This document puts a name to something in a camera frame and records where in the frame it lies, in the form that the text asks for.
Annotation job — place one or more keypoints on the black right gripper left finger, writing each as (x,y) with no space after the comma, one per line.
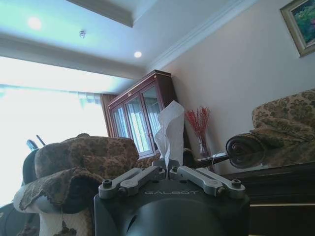
(137,179)

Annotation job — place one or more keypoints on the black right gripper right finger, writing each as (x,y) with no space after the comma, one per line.
(204,179)

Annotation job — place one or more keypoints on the white tissue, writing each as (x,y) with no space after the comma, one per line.
(171,131)

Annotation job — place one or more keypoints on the clear glass vase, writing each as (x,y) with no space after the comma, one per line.
(204,147)

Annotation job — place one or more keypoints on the floral patterned armchair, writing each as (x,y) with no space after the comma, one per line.
(81,167)

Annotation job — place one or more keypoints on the red wooden glass cabinet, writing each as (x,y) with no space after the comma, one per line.
(141,114)

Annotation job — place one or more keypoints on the dark wooden table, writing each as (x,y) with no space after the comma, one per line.
(275,186)

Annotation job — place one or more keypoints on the brown curtain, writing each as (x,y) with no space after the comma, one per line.
(105,113)

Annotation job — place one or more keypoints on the floral patterned sofa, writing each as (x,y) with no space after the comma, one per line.
(278,130)

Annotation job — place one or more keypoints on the round recessed ceiling light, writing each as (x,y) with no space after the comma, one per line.
(34,22)
(137,54)

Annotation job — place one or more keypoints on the small ceiling sprinkler fixture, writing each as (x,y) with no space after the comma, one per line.
(82,34)

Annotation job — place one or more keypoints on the gold framed painting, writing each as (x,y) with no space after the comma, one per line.
(299,24)

